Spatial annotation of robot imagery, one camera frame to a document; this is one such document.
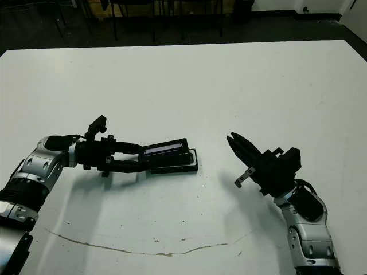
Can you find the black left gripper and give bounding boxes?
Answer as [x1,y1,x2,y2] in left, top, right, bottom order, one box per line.
[75,134,152,178]

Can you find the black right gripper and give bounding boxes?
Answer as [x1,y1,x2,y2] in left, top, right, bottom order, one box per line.
[226,132,296,198]

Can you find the black carton box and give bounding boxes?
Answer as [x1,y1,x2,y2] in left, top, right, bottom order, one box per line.
[138,137,192,166]

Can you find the black box with white insert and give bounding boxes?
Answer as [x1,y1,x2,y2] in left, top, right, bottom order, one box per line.
[149,147,199,175]

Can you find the black trash bin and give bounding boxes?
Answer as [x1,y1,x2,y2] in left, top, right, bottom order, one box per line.
[231,0,255,24]

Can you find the black chair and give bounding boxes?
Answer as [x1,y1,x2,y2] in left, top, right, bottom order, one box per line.
[179,0,224,41]
[51,0,95,38]
[110,0,157,43]

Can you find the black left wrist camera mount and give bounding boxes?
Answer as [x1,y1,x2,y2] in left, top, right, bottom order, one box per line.
[85,115,107,143]

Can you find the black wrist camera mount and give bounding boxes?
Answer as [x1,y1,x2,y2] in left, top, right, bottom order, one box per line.
[85,115,107,143]
[282,147,302,172]

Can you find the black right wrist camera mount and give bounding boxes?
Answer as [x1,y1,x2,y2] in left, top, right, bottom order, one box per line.
[282,147,302,172]

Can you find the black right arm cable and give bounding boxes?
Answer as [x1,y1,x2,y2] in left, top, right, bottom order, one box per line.
[295,178,316,197]

